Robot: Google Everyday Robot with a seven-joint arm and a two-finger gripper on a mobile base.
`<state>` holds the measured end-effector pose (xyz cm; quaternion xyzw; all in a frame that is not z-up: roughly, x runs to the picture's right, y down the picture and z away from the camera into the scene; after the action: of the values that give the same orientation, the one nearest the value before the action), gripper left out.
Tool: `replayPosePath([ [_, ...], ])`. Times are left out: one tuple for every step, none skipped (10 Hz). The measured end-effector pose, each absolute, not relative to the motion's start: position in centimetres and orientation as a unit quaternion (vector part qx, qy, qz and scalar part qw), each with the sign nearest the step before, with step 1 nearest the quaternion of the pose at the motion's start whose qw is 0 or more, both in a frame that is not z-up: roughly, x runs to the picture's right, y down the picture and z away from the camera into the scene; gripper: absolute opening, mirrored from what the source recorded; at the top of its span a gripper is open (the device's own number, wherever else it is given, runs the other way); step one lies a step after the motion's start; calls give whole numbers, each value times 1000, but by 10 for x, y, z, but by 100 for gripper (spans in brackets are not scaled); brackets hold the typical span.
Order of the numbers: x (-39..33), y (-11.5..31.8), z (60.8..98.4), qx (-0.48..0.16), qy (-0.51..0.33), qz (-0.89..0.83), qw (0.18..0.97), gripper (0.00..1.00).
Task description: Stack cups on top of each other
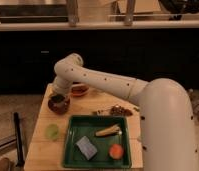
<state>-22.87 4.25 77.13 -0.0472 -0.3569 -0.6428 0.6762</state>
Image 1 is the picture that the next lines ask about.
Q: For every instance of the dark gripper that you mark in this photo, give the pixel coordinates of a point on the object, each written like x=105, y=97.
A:
x=57, y=98

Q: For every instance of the green cup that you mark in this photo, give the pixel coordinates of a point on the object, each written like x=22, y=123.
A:
x=52, y=132

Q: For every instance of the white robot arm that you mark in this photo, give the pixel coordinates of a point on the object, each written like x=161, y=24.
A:
x=166, y=118

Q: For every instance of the dark red cup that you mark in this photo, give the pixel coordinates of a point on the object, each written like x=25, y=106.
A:
x=59, y=108

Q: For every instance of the orange cup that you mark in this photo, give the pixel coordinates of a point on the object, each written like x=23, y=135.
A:
x=78, y=90

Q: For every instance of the wooden table board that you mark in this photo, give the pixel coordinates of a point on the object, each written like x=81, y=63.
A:
x=46, y=155

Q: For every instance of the green plastic tray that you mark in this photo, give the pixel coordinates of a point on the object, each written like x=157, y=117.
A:
x=84, y=125

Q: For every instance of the grey blue sponge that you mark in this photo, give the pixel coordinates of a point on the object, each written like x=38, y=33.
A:
x=86, y=147

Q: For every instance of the brown toy cluster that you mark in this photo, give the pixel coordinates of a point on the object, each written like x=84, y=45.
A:
x=115, y=110

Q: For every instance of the yellow corn toy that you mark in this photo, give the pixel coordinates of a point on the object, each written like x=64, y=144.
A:
x=108, y=131

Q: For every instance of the orange round toy fruit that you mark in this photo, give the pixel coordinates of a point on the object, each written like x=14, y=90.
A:
x=116, y=151

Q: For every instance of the black vertical post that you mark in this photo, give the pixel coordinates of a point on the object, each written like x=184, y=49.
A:
x=20, y=156

